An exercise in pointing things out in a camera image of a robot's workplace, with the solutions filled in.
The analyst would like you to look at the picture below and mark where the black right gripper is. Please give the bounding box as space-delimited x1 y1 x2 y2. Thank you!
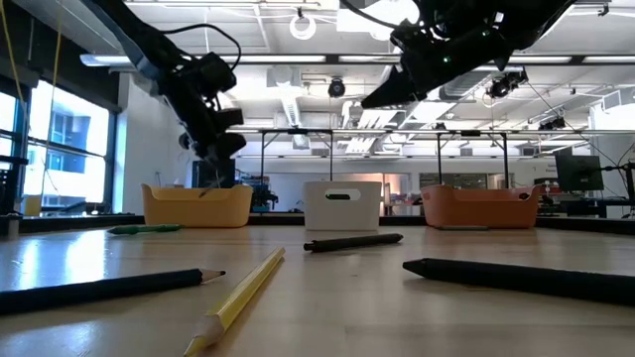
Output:
360 17 517 108

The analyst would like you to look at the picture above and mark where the grey crayon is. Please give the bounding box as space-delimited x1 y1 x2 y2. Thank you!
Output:
198 176 223 199

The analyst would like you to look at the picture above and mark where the green pen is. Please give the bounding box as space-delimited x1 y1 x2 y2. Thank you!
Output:
106 223 183 236

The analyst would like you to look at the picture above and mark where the black pen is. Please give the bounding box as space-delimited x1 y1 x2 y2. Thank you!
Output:
402 257 635 306
303 232 404 253

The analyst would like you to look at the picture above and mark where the yellow pencil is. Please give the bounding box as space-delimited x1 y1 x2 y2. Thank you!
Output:
183 246 287 357

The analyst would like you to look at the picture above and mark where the black pencil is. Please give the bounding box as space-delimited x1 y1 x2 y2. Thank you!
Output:
0 267 227 316

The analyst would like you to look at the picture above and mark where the black computer monitor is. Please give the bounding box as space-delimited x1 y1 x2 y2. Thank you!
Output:
191 158 237 189
554 154 605 193

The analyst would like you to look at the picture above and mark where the yellow plastic bin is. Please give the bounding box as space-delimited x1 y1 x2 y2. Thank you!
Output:
141 182 254 228

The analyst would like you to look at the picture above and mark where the overhead LED light bar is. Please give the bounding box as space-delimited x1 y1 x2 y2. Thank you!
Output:
78 53 635 67

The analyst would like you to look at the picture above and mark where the large window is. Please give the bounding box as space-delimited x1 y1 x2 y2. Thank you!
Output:
0 78 118 217

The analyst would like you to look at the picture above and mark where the orange plastic bin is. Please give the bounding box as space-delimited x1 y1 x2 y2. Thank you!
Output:
420 183 542 230

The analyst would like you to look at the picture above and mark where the white plastic bin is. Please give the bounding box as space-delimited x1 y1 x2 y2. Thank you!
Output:
303 180 383 232

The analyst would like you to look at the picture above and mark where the black overhead camera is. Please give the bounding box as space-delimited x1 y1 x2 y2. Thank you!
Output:
326 77 347 99

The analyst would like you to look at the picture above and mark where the black background workstation frame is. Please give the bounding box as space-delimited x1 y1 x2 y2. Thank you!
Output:
257 128 512 182

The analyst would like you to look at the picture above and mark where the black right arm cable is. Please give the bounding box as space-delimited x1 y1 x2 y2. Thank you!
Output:
339 0 401 32

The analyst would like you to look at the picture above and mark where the black ceiling camera rig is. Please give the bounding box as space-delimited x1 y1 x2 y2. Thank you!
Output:
485 68 530 99

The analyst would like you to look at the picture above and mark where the white cable coil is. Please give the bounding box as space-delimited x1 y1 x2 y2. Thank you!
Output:
289 12 318 42

